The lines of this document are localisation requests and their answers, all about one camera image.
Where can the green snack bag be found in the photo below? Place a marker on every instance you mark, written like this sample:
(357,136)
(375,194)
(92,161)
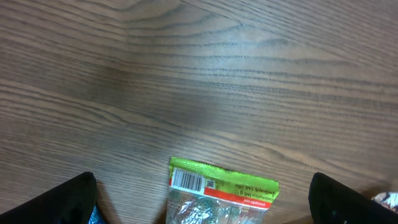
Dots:
(201,193)

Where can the beige cookie bag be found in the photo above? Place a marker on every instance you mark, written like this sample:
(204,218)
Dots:
(388,200)

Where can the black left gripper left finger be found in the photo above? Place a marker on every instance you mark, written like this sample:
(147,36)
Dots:
(70,202)

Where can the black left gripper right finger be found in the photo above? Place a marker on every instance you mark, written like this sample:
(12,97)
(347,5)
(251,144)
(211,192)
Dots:
(334,203)

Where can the blue snack bar wrapper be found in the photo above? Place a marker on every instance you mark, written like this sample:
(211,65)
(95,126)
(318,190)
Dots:
(96,217)

